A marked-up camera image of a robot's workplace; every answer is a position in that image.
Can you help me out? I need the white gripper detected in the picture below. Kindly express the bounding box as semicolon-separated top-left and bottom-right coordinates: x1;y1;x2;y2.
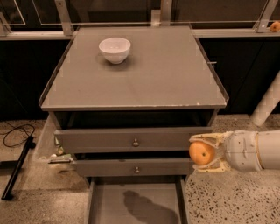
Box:
189;130;262;173

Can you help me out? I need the orange round fruit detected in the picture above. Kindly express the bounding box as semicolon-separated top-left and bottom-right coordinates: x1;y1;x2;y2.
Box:
189;142;215;165

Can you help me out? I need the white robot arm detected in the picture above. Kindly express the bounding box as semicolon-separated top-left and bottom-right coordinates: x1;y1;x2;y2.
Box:
189;130;280;172

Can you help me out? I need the grey middle drawer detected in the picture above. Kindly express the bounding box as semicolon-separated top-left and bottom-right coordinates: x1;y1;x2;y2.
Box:
73;158;193;177

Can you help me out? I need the grey drawer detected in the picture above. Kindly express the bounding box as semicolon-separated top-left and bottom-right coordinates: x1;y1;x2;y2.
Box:
54;127;212;153
73;158;193;177
85;176;191;224

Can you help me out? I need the grey top drawer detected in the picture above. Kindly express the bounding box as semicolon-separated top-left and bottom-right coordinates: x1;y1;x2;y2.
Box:
54;127;212;153

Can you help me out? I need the grey drawer cabinet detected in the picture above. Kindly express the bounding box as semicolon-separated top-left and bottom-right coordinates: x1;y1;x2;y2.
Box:
38;25;229;224

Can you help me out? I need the grey bottom drawer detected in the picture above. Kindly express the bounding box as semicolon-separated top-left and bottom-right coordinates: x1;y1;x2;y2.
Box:
85;176;191;224

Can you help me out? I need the orange fruit on ledge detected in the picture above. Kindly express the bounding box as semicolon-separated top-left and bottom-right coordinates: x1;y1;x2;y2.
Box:
269;21;280;32

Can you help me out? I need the white ceramic bowl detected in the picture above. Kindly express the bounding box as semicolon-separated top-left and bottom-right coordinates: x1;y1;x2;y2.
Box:
99;38;131;64

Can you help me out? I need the clear plastic bin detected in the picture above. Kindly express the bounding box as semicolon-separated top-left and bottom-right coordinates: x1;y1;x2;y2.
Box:
32;114;74;165

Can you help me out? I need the black stand leg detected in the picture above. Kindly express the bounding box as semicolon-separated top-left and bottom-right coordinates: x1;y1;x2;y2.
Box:
1;136;36;200

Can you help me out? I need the white post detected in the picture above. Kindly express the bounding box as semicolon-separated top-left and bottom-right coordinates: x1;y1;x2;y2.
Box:
250;71;280;126

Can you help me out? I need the metal railing frame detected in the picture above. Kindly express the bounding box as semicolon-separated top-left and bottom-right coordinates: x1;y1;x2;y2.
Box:
0;0;280;40

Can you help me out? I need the black cable on floor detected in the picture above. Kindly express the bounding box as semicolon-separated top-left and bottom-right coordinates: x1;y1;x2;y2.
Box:
0;122;36;148

